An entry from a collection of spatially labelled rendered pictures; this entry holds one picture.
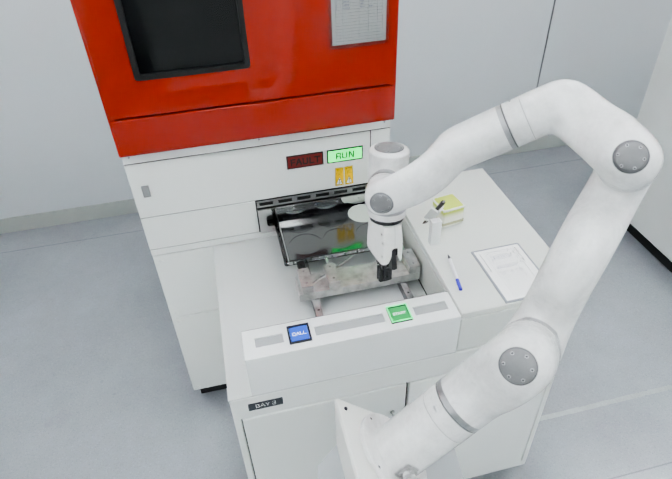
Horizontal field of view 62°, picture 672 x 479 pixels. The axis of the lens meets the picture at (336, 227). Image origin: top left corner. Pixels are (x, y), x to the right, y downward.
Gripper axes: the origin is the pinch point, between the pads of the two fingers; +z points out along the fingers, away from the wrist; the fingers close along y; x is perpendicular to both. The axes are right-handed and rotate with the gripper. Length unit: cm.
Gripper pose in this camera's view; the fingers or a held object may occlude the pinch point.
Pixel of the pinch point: (384, 272)
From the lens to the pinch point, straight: 131.9
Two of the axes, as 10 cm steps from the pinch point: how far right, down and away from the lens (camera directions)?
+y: 3.3, 4.8, -8.1
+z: 0.1, 8.6, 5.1
